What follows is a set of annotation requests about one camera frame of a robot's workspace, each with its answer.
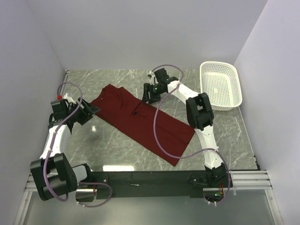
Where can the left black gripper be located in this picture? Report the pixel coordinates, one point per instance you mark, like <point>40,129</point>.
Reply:
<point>86,112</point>

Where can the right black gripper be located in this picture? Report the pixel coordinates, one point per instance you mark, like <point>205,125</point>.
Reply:
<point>146,88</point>

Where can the dark red t-shirt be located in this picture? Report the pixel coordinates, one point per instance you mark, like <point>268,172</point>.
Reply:
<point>134,118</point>

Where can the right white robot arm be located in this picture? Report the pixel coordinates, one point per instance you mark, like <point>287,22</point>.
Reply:
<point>200,117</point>

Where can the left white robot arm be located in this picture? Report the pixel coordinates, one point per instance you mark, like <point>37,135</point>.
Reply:
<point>52,173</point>

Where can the white perforated plastic basket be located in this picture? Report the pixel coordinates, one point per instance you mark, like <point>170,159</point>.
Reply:
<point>220,81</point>

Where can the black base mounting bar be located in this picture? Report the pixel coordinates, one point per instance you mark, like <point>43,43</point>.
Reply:
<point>160,183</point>

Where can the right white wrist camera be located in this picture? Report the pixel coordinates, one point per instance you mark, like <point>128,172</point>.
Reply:
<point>152,78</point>

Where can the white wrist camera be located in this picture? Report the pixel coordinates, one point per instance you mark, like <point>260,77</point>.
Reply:
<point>152,78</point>
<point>66,97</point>

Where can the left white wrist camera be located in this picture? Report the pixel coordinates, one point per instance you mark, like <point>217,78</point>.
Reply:
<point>66,97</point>

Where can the aluminium frame rail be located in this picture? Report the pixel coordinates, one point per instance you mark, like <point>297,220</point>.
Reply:
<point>242,180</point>

